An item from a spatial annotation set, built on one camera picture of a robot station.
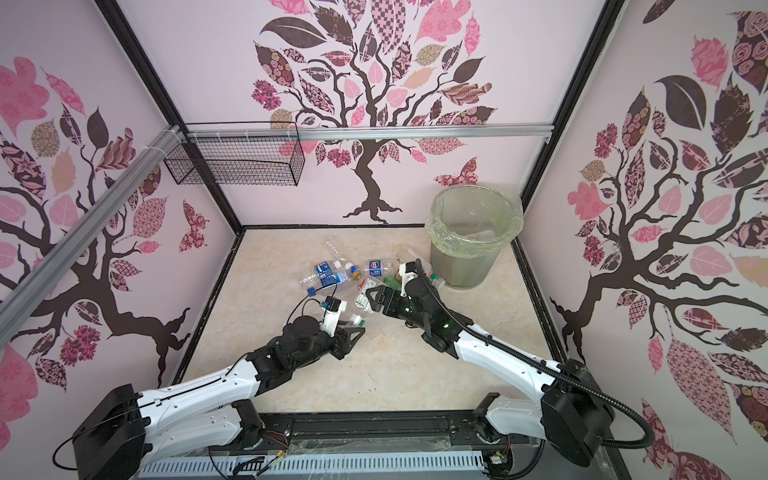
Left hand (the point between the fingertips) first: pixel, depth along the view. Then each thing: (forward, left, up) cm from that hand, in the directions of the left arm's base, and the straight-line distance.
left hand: (359, 332), depth 78 cm
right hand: (+8, -5, +8) cm, 12 cm away
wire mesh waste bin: (+22, -32, -3) cm, 39 cm away
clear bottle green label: (+5, -1, +8) cm, 10 cm away
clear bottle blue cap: (+22, +12, -7) cm, 27 cm away
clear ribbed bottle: (+36, +12, -9) cm, 39 cm away
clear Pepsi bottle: (+26, -4, -7) cm, 27 cm away
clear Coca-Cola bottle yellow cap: (+2, +1, +3) cm, 4 cm away
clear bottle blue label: (+28, +14, -6) cm, 32 cm away
